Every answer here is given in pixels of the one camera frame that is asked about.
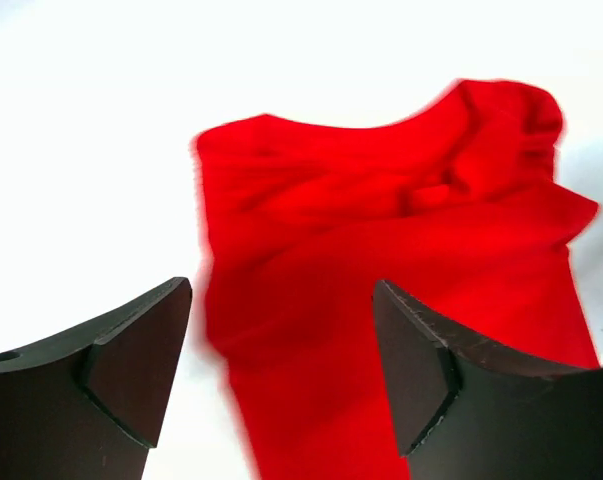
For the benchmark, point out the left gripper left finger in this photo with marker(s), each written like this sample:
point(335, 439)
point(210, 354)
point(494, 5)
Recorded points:
point(89, 402)

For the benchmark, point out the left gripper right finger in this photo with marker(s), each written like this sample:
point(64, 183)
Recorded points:
point(465, 406)

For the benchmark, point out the red t shirt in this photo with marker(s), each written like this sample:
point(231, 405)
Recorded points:
point(457, 205)

